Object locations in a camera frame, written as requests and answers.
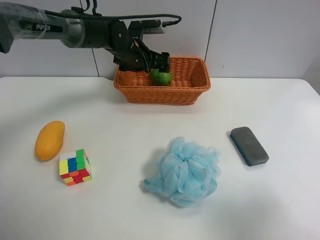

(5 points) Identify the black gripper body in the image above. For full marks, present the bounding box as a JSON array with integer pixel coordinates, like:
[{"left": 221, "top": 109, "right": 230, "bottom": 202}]
[{"left": 104, "top": 21, "right": 169, "bottom": 73}]

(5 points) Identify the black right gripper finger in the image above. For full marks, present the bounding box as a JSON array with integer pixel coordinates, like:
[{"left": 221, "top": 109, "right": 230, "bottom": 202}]
[{"left": 147, "top": 59, "right": 161, "bottom": 73}]

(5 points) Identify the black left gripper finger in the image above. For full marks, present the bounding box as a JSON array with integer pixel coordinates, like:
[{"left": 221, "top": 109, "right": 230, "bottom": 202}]
[{"left": 159, "top": 56, "right": 171, "bottom": 73}]

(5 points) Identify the green lemon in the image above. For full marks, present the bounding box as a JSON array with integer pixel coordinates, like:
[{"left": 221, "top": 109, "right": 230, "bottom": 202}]
[{"left": 150, "top": 69, "right": 173, "bottom": 87}]

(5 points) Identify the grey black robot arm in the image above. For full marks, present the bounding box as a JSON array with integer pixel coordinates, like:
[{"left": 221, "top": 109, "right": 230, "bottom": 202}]
[{"left": 0, "top": 2, "right": 171, "bottom": 73}]

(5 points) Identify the orange wicker basket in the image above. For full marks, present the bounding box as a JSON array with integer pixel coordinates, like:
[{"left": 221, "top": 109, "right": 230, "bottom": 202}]
[{"left": 113, "top": 56, "right": 211, "bottom": 106}]

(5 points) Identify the blue bath loofah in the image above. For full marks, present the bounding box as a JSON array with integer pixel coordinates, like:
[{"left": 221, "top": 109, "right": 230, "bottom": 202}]
[{"left": 143, "top": 136, "right": 221, "bottom": 208}]

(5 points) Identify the yellow mango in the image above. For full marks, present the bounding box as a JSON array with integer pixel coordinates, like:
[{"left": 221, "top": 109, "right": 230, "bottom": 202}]
[{"left": 34, "top": 121, "right": 65, "bottom": 161}]

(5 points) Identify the multicolour puzzle cube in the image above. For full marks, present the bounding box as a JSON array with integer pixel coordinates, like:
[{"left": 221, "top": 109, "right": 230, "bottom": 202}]
[{"left": 59, "top": 149, "right": 92, "bottom": 187}]

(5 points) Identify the grey blue board eraser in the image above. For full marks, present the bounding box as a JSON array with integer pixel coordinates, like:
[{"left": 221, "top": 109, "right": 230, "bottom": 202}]
[{"left": 230, "top": 126, "right": 269, "bottom": 167}]

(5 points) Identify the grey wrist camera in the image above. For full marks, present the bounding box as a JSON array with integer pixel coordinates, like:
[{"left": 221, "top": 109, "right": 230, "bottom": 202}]
[{"left": 128, "top": 19, "right": 167, "bottom": 40}]

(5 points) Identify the black braided cable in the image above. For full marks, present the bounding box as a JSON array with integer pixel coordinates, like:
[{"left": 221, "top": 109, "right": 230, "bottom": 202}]
[{"left": 44, "top": 0, "right": 183, "bottom": 27}]

